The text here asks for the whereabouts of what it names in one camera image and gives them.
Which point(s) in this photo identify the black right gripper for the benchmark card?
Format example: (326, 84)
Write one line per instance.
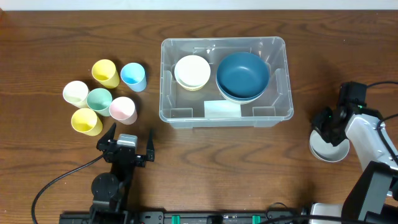
(322, 123)

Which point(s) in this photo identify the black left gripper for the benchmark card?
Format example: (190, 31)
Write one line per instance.
(125, 154)

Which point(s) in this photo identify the small yellow bowl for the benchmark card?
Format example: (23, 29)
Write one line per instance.
(191, 87)

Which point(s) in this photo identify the small white bowl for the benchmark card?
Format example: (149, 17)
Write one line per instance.
(192, 70)

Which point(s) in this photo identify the dark blue bowl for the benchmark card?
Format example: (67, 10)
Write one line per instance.
(242, 90)
(242, 66)

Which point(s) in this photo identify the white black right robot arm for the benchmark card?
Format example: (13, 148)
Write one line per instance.
(353, 124)

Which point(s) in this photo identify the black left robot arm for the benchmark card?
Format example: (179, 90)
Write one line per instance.
(110, 189)

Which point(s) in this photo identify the clear plastic storage container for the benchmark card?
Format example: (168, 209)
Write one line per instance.
(207, 107)

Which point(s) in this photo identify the small light grey bowl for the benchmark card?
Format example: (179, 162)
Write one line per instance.
(326, 151)

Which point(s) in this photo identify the pink cup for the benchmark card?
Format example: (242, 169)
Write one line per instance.
(123, 109)

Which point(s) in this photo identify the yellow cup lower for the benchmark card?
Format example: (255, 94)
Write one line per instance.
(86, 121)

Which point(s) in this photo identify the yellow cup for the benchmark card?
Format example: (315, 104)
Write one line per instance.
(86, 121)
(105, 72)

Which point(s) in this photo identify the mint green cup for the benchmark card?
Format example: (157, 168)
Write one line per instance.
(99, 100)

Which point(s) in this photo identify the light blue cup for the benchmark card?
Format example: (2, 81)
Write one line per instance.
(134, 76)

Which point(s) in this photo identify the cream white cup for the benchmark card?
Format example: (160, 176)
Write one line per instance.
(75, 93)

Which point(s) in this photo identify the yellow cup upper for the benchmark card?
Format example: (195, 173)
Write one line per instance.
(105, 72)

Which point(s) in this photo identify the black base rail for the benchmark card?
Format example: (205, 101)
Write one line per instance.
(171, 218)

